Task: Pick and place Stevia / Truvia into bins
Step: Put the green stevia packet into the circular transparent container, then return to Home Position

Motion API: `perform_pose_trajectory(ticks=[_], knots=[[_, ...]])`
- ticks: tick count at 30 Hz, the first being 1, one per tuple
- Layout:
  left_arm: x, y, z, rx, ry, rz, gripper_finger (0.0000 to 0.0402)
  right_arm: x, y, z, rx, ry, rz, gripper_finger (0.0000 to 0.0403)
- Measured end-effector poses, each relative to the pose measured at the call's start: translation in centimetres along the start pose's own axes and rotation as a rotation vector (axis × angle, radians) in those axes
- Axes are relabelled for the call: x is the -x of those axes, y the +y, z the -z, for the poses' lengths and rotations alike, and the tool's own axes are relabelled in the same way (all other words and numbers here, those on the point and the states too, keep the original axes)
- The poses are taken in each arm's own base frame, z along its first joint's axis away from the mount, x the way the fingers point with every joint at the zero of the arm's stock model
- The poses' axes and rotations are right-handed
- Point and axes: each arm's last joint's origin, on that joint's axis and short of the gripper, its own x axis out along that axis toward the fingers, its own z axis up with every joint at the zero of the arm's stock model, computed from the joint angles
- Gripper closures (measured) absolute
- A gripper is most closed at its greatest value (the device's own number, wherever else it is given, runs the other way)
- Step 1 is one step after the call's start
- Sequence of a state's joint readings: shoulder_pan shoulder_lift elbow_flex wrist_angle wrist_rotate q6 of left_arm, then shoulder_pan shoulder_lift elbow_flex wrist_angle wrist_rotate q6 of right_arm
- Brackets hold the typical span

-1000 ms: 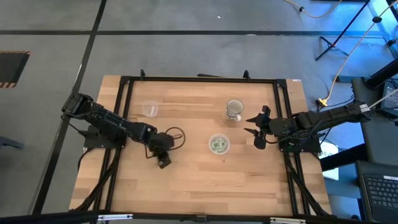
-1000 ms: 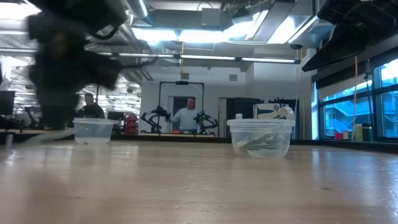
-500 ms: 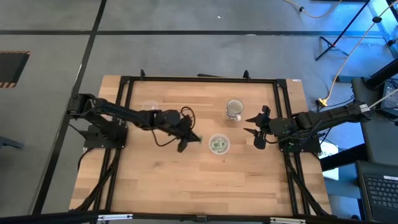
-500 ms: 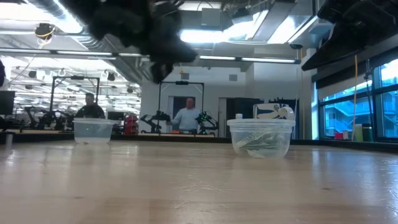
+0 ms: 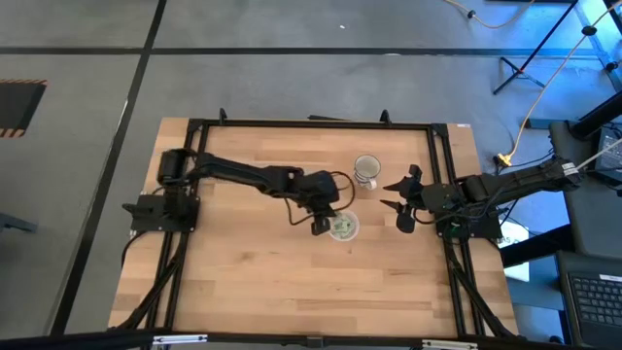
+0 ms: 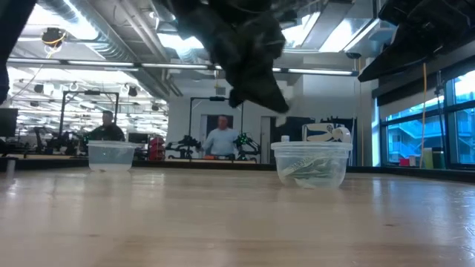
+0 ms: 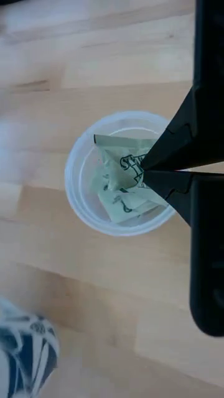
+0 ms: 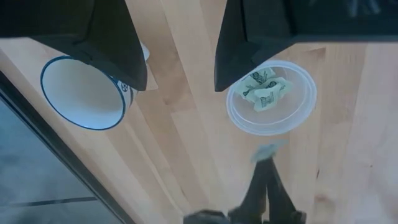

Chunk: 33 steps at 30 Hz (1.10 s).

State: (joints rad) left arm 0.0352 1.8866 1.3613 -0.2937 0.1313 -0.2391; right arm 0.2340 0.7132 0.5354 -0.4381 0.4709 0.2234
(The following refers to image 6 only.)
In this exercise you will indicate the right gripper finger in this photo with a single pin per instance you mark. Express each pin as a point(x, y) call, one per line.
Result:
point(412, 50)
point(389, 72)

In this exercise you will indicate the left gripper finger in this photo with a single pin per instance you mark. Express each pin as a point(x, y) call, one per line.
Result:
point(235, 101)
point(267, 94)

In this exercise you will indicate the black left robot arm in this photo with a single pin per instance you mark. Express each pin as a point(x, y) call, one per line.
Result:
point(15, 37)

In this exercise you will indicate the black background robot arm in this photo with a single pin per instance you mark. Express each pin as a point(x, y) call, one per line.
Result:
point(185, 144)
point(55, 142)
point(246, 142)

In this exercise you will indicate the grey hanging box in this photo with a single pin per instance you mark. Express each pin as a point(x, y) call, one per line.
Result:
point(220, 91)

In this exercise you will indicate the person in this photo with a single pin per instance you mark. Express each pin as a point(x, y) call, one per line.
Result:
point(109, 133)
point(221, 142)

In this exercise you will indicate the black computer monitor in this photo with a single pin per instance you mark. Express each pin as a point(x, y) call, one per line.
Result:
point(297, 130)
point(8, 122)

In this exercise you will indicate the small white bottle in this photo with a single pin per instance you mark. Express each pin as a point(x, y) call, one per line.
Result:
point(285, 138)

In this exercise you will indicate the clear plastic bowl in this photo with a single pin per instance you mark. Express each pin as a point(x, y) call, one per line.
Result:
point(289, 148)

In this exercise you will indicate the white patterned mug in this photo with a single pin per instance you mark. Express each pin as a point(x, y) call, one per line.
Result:
point(319, 132)

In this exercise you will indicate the small red box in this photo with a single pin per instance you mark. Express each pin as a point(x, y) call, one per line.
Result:
point(403, 161)

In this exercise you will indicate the small white container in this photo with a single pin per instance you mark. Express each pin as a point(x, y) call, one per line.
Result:
point(412, 161)

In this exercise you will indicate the light green bottle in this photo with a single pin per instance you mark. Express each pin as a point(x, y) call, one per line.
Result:
point(426, 158)

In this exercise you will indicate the dark green container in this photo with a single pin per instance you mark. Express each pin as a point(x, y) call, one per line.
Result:
point(439, 159)

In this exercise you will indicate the small black monitor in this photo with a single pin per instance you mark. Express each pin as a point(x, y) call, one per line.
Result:
point(138, 138)

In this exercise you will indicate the small clear plastic cup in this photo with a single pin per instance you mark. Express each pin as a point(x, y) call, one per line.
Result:
point(111, 155)

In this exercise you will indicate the long ceiling light strip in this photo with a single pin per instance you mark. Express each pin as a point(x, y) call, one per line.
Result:
point(100, 64)

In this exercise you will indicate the black round ceiling sensor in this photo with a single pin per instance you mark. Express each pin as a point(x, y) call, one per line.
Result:
point(53, 36)

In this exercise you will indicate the black gantry frame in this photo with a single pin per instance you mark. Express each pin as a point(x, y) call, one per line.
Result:
point(91, 92)
point(208, 98)

